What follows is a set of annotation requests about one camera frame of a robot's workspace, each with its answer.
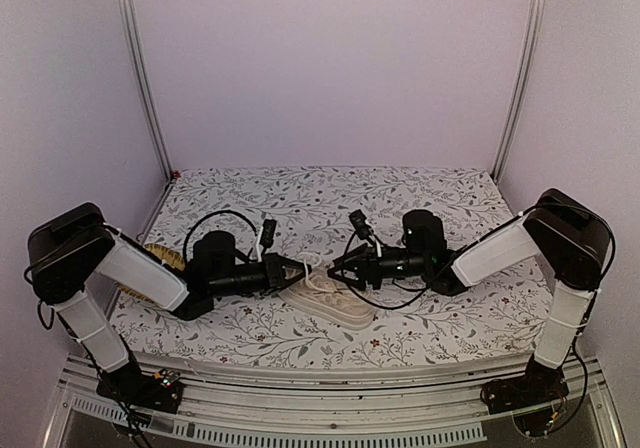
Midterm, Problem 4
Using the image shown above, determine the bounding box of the cream lace platform sneaker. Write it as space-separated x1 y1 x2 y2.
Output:
278 252 374 331

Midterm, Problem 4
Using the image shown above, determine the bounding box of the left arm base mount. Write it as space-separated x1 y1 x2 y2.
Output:
96 365 184 414

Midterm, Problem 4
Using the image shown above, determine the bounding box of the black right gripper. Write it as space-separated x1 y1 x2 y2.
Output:
327 243 429 291

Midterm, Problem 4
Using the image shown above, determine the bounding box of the floral patterned table mat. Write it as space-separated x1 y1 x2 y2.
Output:
111 167 552 369

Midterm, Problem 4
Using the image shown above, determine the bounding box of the aluminium front rail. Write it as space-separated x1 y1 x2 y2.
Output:
42 352 626 448

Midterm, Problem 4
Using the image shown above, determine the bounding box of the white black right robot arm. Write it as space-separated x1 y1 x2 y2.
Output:
328 189 617 404

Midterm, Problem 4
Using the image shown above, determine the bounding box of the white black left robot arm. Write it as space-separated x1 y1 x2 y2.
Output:
24 202 310 402

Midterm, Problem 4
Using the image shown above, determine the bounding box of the yellow woven placemat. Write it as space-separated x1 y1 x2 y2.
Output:
115 243 186 304

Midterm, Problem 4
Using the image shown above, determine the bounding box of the aluminium frame post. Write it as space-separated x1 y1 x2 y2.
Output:
491 0 546 185
118 0 174 183

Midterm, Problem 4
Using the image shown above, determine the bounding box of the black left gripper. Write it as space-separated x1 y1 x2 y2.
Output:
210 253 313 299

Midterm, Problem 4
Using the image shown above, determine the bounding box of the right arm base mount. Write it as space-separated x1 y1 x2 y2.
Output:
480 358 569 414

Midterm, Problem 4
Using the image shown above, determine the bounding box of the right aluminium frame post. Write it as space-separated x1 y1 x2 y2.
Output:
491 0 546 185

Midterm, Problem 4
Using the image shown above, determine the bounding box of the left aluminium frame post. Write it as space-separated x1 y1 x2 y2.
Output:
118 0 174 183

